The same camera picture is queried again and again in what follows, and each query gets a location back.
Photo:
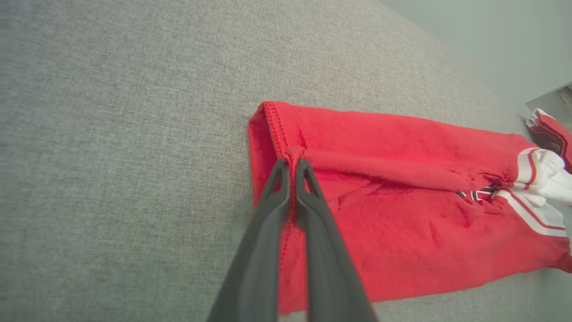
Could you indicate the red t-shirt striped white sleeves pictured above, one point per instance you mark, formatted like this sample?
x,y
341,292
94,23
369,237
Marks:
x,y
402,223

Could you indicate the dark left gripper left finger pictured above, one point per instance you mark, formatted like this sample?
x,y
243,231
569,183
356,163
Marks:
x,y
257,268

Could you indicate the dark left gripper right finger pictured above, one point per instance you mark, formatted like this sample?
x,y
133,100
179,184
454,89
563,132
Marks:
x,y
328,268

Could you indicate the red shorts wide white stripe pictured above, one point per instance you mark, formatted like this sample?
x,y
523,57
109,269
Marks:
x,y
554,134

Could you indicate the grey fabric sofa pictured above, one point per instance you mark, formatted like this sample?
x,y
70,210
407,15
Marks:
x,y
111,156

